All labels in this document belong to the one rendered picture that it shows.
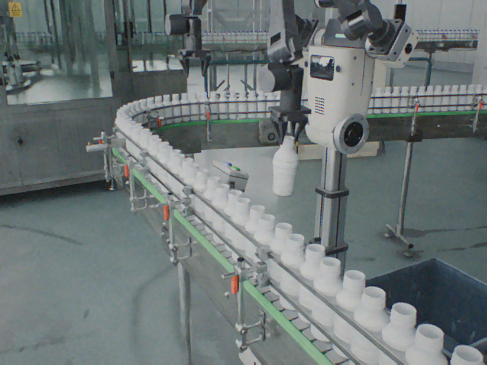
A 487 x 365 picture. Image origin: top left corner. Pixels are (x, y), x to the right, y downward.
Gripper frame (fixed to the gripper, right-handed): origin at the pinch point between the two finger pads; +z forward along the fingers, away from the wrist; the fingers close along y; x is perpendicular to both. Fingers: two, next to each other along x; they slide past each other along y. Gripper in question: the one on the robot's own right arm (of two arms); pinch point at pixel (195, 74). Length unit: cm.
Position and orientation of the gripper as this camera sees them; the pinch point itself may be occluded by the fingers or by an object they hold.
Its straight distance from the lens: 178.7
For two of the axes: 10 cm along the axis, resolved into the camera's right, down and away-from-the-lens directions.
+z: 0.0, 9.4, 3.4
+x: 4.7, 3.0, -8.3
